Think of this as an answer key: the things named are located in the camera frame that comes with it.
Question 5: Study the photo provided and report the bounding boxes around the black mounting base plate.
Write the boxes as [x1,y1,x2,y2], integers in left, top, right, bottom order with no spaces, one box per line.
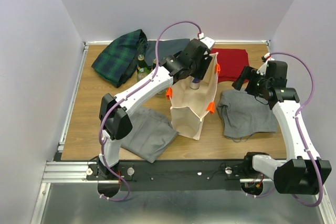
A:
[86,158,279,193]

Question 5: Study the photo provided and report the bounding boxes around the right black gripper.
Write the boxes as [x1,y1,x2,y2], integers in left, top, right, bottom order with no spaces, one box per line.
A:
[232,65,271,98]

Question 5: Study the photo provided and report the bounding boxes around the red folded cloth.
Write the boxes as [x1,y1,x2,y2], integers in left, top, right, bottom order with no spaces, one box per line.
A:
[211,48,249,83]

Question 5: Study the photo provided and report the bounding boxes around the aluminium frame rail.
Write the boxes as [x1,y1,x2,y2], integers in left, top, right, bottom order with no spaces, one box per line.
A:
[30,162,91,224]

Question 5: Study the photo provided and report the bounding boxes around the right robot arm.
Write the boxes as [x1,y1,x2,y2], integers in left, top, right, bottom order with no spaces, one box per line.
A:
[232,59,332,195]

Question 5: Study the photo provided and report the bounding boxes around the grey folded cloth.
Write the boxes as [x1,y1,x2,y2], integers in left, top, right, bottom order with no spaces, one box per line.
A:
[121,107,179,163]
[217,89,278,142]

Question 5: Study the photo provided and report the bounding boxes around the beige canvas bag orange handles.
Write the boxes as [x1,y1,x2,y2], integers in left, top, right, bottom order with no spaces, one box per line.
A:
[166,52,221,141]

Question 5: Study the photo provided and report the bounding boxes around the grey folded cloth right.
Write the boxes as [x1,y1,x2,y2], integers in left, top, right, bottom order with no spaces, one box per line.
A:
[217,89,278,142]

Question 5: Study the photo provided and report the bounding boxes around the grey folded cloth left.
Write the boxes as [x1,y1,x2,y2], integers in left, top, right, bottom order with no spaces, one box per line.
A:
[121,107,179,163]

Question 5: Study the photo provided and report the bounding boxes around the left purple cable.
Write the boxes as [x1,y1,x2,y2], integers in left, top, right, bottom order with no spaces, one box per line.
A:
[98,20,204,201]

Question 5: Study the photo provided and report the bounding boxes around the red top drink can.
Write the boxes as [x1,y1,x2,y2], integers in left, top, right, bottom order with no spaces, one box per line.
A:
[190,78,201,90]

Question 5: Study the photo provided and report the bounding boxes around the dark blue folded cloth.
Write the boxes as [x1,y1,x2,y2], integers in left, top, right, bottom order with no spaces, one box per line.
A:
[144,38,190,66]

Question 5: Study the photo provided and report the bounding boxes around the green plaid cloth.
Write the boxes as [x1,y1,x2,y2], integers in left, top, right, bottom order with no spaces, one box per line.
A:
[91,29,148,88]

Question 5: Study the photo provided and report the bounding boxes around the clear soda water bottle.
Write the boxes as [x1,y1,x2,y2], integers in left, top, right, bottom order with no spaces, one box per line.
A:
[137,68,150,82]
[156,89,166,95]

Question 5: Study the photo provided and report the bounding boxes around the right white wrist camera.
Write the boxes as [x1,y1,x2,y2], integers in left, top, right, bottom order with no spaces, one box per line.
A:
[257,53,270,76]

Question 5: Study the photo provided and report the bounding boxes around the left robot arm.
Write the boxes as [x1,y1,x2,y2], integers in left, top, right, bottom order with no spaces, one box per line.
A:
[98,37,215,179]

